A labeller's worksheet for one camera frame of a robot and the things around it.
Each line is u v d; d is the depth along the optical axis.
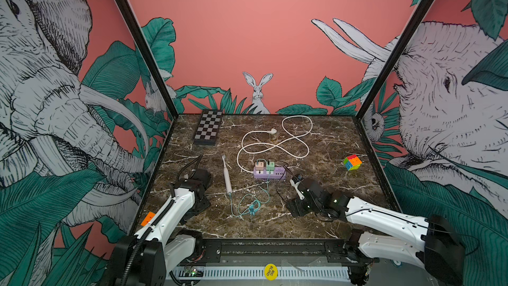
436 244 0.41
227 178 0.93
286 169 0.95
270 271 0.70
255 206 0.86
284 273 0.70
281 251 0.76
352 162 0.95
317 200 0.61
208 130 1.09
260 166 0.90
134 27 0.81
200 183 0.61
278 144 1.07
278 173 0.93
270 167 0.92
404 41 0.86
